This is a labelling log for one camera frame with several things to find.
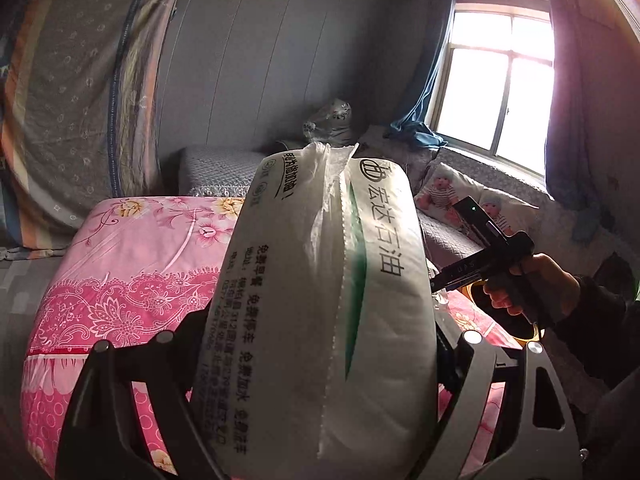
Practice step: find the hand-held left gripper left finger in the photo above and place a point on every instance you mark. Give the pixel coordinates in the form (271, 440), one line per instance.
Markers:
(192, 332)

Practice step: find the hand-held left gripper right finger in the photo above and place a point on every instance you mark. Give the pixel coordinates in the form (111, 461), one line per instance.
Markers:
(465, 360)

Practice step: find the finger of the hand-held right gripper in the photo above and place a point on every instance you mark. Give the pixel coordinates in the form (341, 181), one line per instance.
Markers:
(437, 282)

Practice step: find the yellow rimmed bin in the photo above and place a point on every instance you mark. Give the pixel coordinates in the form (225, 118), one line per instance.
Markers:
(477, 296)

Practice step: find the white tissue pack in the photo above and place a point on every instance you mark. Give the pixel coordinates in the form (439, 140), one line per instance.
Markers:
(300, 310)

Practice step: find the person's right forearm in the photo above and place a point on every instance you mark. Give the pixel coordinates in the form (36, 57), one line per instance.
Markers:
(600, 320)

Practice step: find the person's right hand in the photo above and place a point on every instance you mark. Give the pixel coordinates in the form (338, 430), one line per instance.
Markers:
(545, 285)

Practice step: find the pink floral blanket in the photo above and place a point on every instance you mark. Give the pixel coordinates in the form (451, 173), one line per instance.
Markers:
(125, 285)

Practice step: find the baby print pillow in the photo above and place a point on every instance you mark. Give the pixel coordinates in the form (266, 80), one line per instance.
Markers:
(440, 195)

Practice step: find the grey cloth pile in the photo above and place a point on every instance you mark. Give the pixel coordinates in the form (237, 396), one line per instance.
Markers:
(395, 160)

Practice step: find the dark purple curtain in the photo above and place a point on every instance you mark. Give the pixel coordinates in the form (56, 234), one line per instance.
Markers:
(575, 135)

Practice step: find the grey quilted sofa cover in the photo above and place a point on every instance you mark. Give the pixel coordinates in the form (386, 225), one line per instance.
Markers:
(215, 170)

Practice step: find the window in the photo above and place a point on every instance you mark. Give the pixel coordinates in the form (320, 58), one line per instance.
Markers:
(490, 85)

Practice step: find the blue curtain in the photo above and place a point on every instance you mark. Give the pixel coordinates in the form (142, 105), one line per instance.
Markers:
(430, 85)

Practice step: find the tiger plush toy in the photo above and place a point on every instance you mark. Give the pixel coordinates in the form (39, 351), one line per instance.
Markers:
(332, 120)

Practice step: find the striped patterned hanging cloth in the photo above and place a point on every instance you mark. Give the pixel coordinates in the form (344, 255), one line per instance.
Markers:
(75, 85)

